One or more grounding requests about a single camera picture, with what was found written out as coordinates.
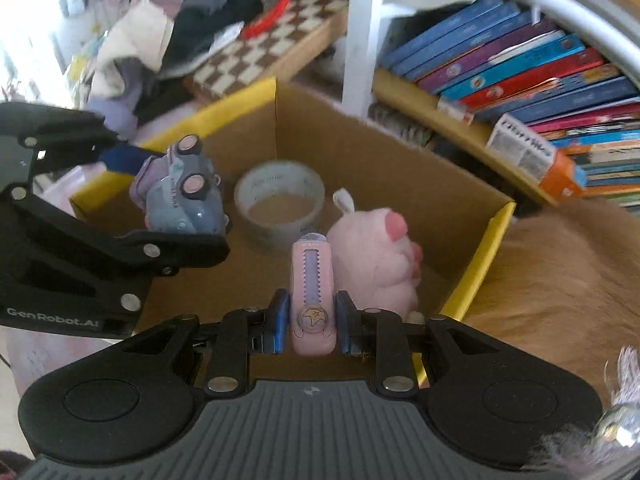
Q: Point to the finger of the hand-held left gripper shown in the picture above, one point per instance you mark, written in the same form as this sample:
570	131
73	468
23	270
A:
122	159
190	250

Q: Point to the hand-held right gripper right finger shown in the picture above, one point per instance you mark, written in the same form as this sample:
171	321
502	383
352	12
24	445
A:
346	322

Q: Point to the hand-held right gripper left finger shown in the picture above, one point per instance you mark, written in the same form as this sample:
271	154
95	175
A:
277	325

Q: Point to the pink retractable eraser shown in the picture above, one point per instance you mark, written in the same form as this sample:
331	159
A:
312	310

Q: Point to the blue toy car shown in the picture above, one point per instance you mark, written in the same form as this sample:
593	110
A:
175	195

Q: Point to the pink pig plush toy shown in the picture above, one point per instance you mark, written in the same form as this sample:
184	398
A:
370	255

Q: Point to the clear tape roll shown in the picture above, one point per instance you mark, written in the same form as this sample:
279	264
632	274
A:
272	234

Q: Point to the yellow cardboard box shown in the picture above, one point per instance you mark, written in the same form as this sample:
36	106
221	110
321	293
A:
380	160

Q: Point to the pink checked tablecloth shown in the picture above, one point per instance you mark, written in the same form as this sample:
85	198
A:
45	360

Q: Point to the pile of clothes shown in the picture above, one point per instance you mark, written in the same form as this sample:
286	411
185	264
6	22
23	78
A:
150	35

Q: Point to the wooden chessboard box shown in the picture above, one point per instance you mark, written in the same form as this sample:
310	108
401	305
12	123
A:
280	45

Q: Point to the red tassel ornament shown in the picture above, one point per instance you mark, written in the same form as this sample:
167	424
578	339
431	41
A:
270	15

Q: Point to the orange fluffy cat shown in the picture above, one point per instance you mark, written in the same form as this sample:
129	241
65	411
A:
560	280

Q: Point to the orange and white small box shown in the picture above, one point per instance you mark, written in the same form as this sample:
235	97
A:
525	150

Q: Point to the fluffy lilac cuff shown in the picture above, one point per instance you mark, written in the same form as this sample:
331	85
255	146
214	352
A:
565	447

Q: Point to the white bookshelf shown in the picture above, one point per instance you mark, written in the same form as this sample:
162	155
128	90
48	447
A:
362	35

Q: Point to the row of colourful slanted books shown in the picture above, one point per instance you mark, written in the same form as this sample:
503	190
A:
525	70

